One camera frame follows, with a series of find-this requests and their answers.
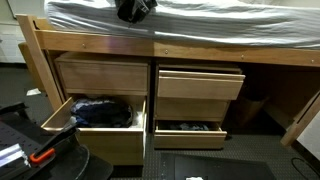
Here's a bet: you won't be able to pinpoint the closed wide wooden drawer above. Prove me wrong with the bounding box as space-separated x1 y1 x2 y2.
54 52 150 97

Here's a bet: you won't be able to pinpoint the black floor cable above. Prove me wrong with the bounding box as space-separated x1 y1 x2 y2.
290 156 320 178

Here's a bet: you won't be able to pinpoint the black checkered cloth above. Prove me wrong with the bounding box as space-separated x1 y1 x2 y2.
114 0 158 25

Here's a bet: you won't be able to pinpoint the dark clothes in small drawer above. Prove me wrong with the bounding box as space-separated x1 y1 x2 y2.
167 122 212 132

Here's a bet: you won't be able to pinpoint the closed middle wooden drawer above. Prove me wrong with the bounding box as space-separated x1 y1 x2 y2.
154 97 232 123

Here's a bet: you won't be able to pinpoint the grey striped sheet mattress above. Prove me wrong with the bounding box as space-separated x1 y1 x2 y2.
44 0 320 50

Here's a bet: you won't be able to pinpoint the small low wooden drawer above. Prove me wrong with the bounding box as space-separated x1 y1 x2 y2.
153 120 228 150

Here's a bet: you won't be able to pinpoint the white paper scrap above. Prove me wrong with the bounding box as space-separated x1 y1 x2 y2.
26 87 42 97

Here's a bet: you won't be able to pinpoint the navy blue cloth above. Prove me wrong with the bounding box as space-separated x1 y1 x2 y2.
70 99 134 129

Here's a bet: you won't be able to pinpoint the orange black bar clamp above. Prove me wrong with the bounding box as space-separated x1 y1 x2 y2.
28 123 80 165

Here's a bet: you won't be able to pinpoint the silver aluminium rail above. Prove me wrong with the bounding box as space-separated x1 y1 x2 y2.
0 143 32 169

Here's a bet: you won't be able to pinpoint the black box stool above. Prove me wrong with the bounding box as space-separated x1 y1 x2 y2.
159 152 278 180

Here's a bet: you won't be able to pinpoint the shallow wooden drawer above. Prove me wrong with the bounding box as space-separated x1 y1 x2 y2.
157 68 246 101

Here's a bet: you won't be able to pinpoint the brown bin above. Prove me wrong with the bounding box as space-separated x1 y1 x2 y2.
233 94 269 129

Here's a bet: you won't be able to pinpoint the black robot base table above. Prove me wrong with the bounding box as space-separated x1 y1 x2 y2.
0 101 114 180

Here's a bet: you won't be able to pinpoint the wooden bed frame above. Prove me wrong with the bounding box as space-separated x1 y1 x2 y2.
15 13 320 116

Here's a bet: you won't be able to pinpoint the large wooden drawer white inside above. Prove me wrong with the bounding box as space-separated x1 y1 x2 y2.
40 95 148 166

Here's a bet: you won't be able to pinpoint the grey blue cloth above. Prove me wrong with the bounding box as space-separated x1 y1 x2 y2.
69 97 101 118

